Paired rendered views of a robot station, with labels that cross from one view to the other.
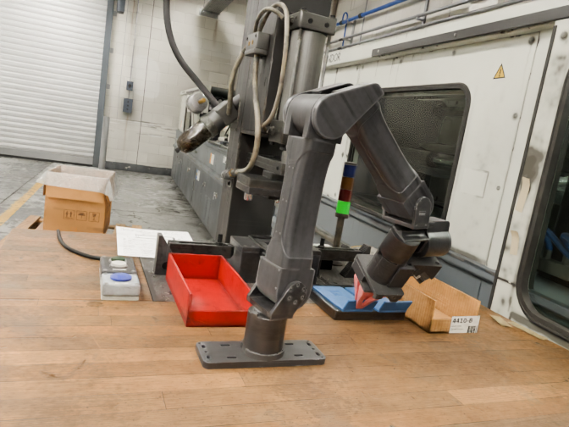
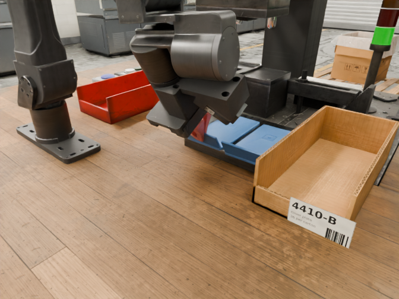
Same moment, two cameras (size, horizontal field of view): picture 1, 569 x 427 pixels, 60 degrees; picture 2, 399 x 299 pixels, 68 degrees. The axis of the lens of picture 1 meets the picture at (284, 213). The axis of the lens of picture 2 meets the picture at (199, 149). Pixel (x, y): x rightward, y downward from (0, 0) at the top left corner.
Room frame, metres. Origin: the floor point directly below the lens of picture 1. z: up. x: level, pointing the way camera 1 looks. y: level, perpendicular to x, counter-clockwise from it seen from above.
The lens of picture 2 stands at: (0.74, -0.58, 1.16)
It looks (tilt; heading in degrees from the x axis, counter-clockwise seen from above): 29 degrees down; 62
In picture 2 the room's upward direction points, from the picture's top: straight up
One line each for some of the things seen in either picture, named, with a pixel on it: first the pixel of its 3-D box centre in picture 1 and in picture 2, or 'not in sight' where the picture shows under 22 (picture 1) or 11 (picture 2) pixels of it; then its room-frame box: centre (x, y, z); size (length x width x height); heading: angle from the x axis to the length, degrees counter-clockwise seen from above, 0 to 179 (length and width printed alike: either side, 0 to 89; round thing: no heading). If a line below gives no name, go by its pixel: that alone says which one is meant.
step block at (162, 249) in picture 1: (170, 254); not in sight; (1.07, 0.24, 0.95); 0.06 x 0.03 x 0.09; 113
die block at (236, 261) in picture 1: (273, 262); (241, 88); (1.16, 0.01, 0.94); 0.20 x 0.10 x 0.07; 113
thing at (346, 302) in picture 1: (344, 293); (224, 124); (1.01, -0.15, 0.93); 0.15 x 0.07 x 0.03; 24
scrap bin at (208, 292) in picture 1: (206, 286); (136, 91); (0.93, 0.13, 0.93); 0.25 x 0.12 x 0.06; 23
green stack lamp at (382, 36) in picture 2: (343, 207); (383, 35); (1.40, -0.16, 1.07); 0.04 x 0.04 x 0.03
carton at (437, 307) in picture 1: (419, 296); (333, 162); (1.09, -0.33, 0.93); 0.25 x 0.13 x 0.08; 23
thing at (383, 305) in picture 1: (377, 294); (262, 137); (1.04, -0.23, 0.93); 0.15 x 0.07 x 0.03; 25
